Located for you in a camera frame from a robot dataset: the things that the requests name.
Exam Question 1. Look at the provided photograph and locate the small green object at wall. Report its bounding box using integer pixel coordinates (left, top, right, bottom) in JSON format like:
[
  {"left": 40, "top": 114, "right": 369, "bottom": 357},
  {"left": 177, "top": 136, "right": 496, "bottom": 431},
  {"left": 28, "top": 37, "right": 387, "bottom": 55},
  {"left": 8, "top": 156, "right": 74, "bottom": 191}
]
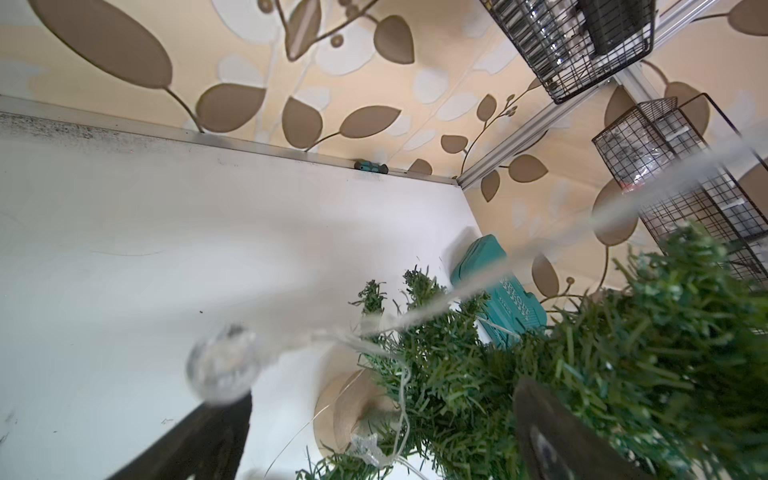
[{"left": 354, "top": 160, "right": 389, "bottom": 175}]

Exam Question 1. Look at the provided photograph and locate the small green christmas tree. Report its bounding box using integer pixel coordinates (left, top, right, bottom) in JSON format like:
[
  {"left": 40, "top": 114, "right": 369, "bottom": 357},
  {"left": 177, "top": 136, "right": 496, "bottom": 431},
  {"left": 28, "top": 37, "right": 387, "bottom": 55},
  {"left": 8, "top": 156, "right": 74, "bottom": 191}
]
[{"left": 296, "top": 223, "right": 768, "bottom": 480}]

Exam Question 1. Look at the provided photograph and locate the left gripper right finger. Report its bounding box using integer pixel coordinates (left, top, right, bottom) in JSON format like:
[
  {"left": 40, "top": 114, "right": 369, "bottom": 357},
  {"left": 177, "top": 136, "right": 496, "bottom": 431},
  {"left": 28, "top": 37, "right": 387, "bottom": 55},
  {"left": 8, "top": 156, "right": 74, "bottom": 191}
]
[{"left": 513, "top": 377, "right": 652, "bottom": 479}]

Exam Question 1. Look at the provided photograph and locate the green plastic tool case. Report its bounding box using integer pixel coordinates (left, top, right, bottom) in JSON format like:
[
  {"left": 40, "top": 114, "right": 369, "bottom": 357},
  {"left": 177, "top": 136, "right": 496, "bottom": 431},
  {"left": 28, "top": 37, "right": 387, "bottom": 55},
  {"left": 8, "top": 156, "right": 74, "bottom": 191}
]
[{"left": 450, "top": 235, "right": 547, "bottom": 347}]

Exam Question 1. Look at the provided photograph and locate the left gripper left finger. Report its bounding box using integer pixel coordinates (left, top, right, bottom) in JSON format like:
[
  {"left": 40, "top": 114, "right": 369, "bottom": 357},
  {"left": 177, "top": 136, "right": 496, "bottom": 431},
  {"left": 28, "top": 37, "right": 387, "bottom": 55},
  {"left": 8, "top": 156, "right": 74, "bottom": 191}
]
[{"left": 111, "top": 394, "right": 252, "bottom": 479}]

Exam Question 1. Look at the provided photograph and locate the clear string lights wire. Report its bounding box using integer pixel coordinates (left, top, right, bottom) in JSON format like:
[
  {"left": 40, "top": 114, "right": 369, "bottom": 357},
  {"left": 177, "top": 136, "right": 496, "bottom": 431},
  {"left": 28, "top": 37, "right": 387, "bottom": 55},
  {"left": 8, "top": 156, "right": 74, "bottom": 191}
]
[{"left": 185, "top": 119, "right": 768, "bottom": 475}]

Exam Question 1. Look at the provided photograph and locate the black wire basket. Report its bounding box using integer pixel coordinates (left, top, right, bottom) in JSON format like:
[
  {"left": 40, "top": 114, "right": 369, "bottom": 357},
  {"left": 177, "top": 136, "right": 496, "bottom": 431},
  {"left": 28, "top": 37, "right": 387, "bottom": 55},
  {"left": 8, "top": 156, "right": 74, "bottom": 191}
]
[
  {"left": 592, "top": 93, "right": 767, "bottom": 290},
  {"left": 482, "top": 0, "right": 656, "bottom": 104}
]

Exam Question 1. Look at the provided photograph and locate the back black wire basket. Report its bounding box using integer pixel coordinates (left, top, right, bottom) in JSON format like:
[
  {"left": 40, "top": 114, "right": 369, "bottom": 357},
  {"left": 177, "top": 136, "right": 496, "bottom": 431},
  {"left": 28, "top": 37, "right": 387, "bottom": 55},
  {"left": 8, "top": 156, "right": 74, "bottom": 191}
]
[{"left": 482, "top": 0, "right": 656, "bottom": 104}]

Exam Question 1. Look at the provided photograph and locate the right black wire basket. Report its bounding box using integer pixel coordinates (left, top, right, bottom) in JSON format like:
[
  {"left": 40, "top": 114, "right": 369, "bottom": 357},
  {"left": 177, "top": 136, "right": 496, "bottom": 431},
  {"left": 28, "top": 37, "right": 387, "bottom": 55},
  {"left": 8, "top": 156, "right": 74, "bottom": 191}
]
[{"left": 592, "top": 93, "right": 767, "bottom": 290}]

